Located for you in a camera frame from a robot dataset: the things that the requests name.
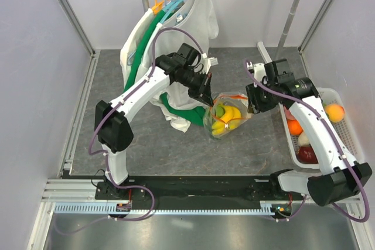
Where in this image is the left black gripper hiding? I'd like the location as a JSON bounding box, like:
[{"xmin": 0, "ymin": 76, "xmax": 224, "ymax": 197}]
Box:
[{"xmin": 177, "ymin": 68, "xmax": 214, "ymax": 108}]

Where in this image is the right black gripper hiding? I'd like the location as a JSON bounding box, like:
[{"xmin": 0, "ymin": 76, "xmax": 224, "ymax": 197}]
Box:
[{"xmin": 246, "ymin": 80, "xmax": 278, "ymax": 114}]

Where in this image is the green cabbage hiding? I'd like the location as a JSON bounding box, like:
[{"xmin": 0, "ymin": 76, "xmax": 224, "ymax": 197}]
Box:
[{"xmin": 214, "ymin": 105, "xmax": 225, "ymax": 118}]

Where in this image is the clear zip top bag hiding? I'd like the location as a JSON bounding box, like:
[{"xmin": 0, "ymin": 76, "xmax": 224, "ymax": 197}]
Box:
[{"xmin": 203, "ymin": 92, "xmax": 254, "ymax": 140}]

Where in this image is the green onion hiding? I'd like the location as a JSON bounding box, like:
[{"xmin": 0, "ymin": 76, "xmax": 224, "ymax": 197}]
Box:
[{"xmin": 203, "ymin": 108, "xmax": 216, "ymax": 132}]

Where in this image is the yellow banana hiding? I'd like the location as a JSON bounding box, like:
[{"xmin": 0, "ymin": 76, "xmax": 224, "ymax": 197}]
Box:
[{"xmin": 212, "ymin": 104, "xmax": 242, "ymax": 136}]

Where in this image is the pink peach with leaf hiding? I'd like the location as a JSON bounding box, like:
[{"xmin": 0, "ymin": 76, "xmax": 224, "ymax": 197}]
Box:
[{"xmin": 284, "ymin": 107, "xmax": 295, "ymax": 120}]

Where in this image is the white radish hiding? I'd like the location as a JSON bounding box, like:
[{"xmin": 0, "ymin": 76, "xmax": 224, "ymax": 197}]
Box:
[{"xmin": 297, "ymin": 132, "xmax": 311, "ymax": 147}]

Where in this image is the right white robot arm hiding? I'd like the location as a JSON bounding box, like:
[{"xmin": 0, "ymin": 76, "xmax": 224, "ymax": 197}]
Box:
[{"xmin": 245, "ymin": 59, "xmax": 372, "ymax": 206}]

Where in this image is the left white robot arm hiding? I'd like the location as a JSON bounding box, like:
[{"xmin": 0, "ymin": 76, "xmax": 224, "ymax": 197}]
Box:
[{"xmin": 94, "ymin": 43, "xmax": 213, "ymax": 199}]

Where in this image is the green t-shirt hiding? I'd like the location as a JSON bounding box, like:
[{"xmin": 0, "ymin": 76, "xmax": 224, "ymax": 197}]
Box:
[{"xmin": 124, "ymin": 10, "xmax": 205, "ymax": 130}]

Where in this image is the orange fruit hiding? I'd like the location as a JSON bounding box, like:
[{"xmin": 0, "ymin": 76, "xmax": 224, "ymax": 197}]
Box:
[{"xmin": 287, "ymin": 119, "xmax": 304, "ymax": 136}]

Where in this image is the front white t-shirt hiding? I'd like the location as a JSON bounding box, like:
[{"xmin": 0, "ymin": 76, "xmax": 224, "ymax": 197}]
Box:
[{"xmin": 140, "ymin": 0, "xmax": 220, "ymax": 132}]

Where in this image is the white t-shirt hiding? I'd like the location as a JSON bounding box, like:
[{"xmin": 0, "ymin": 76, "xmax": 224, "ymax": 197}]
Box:
[
  {"xmin": 120, "ymin": 8, "xmax": 154, "ymax": 86},
  {"xmin": 140, "ymin": 0, "xmax": 220, "ymax": 132}
]

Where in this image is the back white t-shirt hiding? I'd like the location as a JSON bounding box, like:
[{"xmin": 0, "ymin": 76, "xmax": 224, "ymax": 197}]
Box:
[{"xmin": 120, "ymin": 8, "xmax": 154, "ymax": 86}]

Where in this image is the teal hanger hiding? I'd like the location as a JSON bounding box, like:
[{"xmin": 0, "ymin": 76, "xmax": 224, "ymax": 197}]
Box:
[{"xmin": 159, "ymin": 0, "xmax": 185, "ymax": 23}]

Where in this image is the white plastic basket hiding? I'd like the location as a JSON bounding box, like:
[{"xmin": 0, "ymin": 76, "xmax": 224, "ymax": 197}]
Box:
[{"xmin": 278, "ymin": 87, "xmax": 364, "ymax": 170}]

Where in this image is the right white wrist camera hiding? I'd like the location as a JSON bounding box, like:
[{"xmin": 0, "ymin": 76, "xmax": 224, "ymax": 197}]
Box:
[{"xmin": 246, "ymin": 62, "xmax": 267, "ymax": 84}]

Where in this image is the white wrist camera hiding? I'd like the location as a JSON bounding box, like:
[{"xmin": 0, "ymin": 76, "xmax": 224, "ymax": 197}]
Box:
[
  {"xmin": 246, "ymin": 62, "xmax": 267, "ymax": 84},
  {"xmin": 200, "ymin": 53, "xmax": 218, "ymax": 74}
]

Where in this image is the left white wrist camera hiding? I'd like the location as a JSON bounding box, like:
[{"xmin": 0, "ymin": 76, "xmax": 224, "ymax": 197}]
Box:
[{"xmin": 200, "ymin": 53, "xmax": 218, "ymax": 74}]

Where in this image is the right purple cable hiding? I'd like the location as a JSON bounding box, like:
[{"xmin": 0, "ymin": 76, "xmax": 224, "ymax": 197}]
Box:
[{"xmin": 243, "ymin": 59, "xmax": 370, "ymax": 223}]

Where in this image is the purple cable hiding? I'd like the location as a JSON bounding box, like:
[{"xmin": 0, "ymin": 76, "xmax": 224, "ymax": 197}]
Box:
[
  {"xmin": 243, "ymin": 59, "xmax": 370, "ymax": 223},
  {"xmin": 52, "ymin": 26, "xmax": 206, "ymax": 235}
]

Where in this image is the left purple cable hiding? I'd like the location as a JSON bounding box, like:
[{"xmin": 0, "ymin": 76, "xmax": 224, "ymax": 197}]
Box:
[{"xmin": 52, "ymin": 26, "xmax": 206, "ymax": 235}]

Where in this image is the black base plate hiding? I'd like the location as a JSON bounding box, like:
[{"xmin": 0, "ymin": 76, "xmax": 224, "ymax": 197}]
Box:
[{"xmin": 95, "ymin": 176, "xmax": 303, "ymax": 210}]

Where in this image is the grey cable duct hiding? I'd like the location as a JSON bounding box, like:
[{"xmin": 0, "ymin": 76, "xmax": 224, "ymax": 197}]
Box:
[{"xmin": 54, "ymin": 202, "xmax": 276, "ymax": 215}]

